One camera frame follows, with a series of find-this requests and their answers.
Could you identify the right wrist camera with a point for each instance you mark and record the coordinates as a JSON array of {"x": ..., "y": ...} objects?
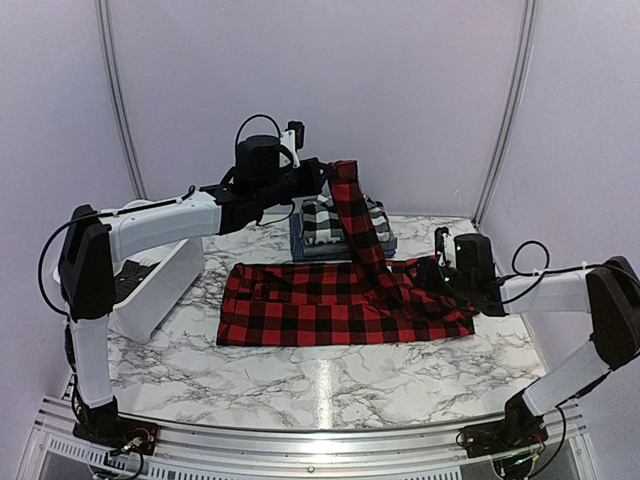
[{"x": 444, "y": 247}]

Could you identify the black white plaid folded shirt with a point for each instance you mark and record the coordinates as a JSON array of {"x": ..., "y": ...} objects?
[{"x": 320, "y": 223}]

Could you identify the aluminium front frame rail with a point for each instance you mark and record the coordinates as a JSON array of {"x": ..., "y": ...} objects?
[{"x": 186, "y": 451}]

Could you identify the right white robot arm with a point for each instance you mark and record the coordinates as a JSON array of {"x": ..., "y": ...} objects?
[{"x": 463, "y": 271}]

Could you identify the left wall aluminium profile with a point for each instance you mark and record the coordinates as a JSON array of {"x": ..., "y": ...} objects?
[{"x": 116, "y": 94}]

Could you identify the wall aluminium profile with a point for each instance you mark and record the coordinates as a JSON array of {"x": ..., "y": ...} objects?
[
  {"x": 513, "y": 101},
  {"x": 116, "y": 94}
]

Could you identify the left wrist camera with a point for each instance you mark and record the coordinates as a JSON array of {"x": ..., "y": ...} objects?
[{"x": 292, "y": 137}]

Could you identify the blue checked folded shirt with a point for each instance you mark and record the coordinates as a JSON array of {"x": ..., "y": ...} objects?
[{"x": 296, "y": 248}]

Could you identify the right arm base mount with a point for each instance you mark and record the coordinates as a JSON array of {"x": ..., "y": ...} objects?
[{"x": 492, "y": 438}]

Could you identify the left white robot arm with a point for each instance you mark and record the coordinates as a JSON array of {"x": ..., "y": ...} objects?
[{"x": 267, "y": 172}]

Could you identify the red black plaid shirt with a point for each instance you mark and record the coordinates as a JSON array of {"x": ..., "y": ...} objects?
[{"x": 367, "y": 300}]

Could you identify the white plastic bin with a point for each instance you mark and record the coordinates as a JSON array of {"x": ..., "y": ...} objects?
[{"x": 150, "y": 290}]

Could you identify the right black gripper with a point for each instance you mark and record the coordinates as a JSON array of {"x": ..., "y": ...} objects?
[{"x": 424, "y": 273}]

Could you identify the right wall aluminium profile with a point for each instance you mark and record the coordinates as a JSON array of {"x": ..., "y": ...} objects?
[{"x": 513, "y": 101}]

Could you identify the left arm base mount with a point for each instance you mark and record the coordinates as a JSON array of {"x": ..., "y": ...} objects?
[{"x": 125, "y": 435}]

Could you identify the dark striped shirt in bin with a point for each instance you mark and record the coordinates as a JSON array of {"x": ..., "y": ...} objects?
[{"x": 130, "y": 277}]

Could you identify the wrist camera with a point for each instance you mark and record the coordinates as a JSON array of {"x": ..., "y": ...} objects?
[
  {"x": 292, "y": 137},
  {"x": 444, "y": 247}
]

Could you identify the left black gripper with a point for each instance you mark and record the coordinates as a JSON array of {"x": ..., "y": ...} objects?
[{"x": 313, "y": 183}]

